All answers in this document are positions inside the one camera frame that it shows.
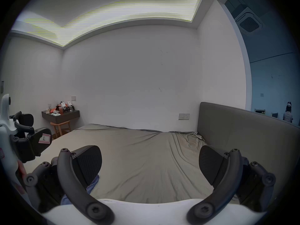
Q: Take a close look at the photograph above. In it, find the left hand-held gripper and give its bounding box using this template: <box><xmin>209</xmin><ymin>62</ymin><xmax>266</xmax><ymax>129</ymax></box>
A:
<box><xmin>0</xmin><ymin>93</ymin><xmax>52</xmax><ymax>196</ymax></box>

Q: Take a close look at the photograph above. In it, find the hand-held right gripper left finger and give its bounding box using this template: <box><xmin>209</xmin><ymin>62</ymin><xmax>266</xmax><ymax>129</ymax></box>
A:
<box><xmin>24</xmin><ymin>145</ymin><xmax>115</xmax><ymax>225</ymax></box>

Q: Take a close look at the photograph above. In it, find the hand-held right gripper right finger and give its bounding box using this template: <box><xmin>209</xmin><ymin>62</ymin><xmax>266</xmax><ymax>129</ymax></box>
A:
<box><xmin>187</xmin><ymin>145</ymin><xmax>276</xmax><ymax>225</ymax></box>

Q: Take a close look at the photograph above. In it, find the person's left hand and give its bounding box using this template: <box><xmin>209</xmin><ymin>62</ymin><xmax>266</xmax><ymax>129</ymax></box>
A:
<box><xmin>15</xmin><ymin>160</ymin><xmax>28</xmax><ymax>194</ymax></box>

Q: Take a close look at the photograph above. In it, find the blue garment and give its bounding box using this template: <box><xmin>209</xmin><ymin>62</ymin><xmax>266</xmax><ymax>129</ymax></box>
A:
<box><xmin>60</xmin><ymin>174</ymin><xmax>100</xmax><ymax>206</ymax></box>

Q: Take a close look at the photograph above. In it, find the wooden chair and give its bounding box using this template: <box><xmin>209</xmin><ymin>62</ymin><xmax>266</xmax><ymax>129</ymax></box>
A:
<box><xmin>50</xmin><ymin>120</ymin><xmax>71</xmax><ymax>139</ymax></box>

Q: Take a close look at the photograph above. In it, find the grey padded headboard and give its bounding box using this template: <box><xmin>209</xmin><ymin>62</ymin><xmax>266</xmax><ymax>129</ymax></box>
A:
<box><xmin>197</xmin><ymin>102</ymin><xmax>300</xmax><ymax>203</ymax></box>

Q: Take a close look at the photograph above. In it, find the bed with beige sheet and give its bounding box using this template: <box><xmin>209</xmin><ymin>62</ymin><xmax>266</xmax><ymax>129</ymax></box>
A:
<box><xmin>41</xmin><ymin>123</ymin><xmax>238</xmax><ymax>205</ymax></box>

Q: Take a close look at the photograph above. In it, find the dark wall-mounted shelf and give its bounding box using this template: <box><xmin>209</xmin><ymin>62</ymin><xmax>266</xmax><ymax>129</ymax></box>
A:
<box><xmin>41</xmin><ymin>101</ymin><xmax>80</xmax><ymax>124</ymax></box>

